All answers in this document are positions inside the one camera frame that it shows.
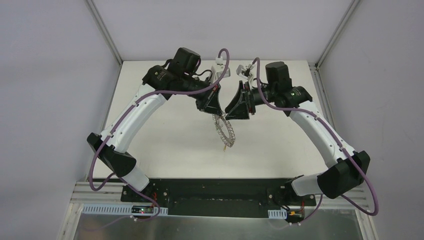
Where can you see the metal disc with keyrings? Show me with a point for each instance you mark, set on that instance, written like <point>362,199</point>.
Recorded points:
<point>225,131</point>

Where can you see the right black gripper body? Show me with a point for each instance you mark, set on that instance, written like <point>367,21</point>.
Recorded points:
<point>248,103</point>

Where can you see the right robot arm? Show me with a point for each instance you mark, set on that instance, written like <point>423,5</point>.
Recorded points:
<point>346,167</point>

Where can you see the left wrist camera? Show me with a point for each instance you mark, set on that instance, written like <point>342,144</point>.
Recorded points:
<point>217,69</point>

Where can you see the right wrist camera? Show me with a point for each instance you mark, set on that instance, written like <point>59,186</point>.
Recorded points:
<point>248,73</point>

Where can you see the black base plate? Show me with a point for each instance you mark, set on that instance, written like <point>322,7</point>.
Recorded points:
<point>219,197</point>

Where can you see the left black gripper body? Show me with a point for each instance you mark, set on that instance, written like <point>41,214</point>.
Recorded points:
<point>205,98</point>

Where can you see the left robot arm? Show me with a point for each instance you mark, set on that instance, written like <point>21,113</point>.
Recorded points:
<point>177,76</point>

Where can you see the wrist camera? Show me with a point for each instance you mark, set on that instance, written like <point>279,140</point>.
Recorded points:
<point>248,73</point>
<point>217,69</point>

